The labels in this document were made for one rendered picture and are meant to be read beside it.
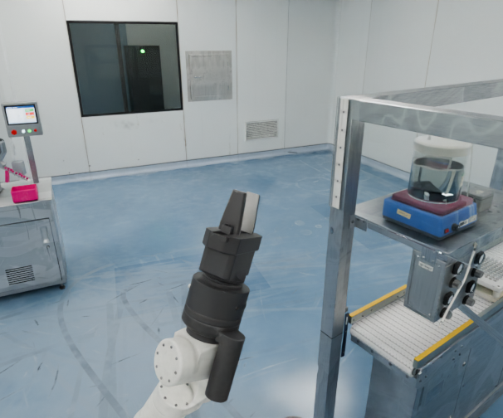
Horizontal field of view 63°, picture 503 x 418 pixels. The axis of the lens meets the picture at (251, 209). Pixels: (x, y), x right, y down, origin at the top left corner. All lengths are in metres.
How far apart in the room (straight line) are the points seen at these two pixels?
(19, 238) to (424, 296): 2.75
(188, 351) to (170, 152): 5.70
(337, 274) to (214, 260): 0.88
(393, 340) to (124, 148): 5.08
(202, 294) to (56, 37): 5.41
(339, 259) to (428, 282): 0.29
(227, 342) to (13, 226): 2.81
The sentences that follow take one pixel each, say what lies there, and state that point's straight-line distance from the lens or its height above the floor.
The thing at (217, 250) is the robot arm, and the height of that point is 1.55.
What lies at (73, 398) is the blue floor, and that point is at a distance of 2.64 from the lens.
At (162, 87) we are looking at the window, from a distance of 6.06.
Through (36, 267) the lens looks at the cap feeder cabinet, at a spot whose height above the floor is 0.25.
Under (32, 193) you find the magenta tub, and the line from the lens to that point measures 3.23.
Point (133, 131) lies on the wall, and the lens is 6.06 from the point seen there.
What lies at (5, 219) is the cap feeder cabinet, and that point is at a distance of 3.29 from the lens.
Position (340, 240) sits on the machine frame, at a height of 1.21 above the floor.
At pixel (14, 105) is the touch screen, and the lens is 3.47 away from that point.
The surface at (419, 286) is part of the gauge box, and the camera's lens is 1.30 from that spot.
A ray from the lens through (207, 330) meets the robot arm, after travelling 0.60.
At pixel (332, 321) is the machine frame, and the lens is 1.53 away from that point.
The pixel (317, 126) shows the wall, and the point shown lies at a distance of 7.23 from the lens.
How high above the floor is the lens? 1.82
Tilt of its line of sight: 23 degrees down
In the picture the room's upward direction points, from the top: straight up
